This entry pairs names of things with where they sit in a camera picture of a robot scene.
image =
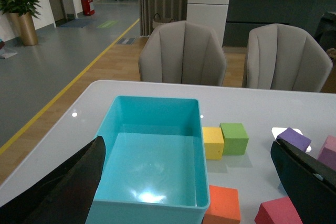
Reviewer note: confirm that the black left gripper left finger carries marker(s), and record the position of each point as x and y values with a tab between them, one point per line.
65	195

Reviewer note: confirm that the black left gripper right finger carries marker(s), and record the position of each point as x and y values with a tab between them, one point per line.
309	183

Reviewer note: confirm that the pink foam block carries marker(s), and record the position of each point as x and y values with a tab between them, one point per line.
327	152

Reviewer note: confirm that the magenta foam block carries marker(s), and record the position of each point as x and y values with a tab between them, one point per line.
279	210

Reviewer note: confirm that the purple foam block far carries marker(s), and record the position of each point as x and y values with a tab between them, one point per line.
296	139

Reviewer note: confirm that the green foam block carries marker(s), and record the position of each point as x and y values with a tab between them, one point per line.
235	138

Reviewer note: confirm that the orange foam block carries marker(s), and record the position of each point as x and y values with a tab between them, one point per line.
224	206

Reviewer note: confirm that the teal plastic bin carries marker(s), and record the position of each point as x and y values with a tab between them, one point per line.
155	169

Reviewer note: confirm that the yellow foam block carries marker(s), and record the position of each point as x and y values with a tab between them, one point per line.
213	143

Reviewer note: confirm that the grey chair right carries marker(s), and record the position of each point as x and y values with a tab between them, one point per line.
283	57

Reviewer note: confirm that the grey chair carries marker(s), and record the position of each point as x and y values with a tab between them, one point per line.
183	53
283	57

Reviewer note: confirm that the dark kitchen counter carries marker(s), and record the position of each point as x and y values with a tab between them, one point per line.
245	15

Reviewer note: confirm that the grey chair left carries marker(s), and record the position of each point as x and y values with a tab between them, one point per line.
183	53

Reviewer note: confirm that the potted plant gold pot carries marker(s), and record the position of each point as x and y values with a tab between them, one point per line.
22	12

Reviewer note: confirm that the red box on floor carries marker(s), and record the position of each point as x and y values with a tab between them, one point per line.
87	7

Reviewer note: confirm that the white pillar cabinet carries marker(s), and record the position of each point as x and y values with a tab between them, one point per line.
208	6

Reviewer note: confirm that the woven basket with handles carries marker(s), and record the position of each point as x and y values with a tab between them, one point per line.
158	20

